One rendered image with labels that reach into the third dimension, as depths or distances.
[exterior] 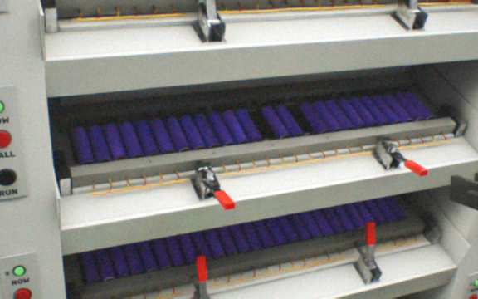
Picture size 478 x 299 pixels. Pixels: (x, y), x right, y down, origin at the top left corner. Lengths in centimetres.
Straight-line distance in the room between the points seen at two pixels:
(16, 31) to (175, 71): 17
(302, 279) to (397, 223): 20
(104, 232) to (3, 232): 11
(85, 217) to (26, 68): 19
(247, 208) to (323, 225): 24
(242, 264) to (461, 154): 36
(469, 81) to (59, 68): 60
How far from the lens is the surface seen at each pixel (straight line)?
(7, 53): 62
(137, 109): 83
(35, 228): 70
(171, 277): 87
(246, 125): 83
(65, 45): 65
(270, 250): 92
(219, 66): 68
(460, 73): 98
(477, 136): 96
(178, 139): 79
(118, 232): 73
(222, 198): 69
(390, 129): 89
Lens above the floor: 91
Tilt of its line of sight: 25 degrees down
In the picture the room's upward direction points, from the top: 3 degrees clockwise
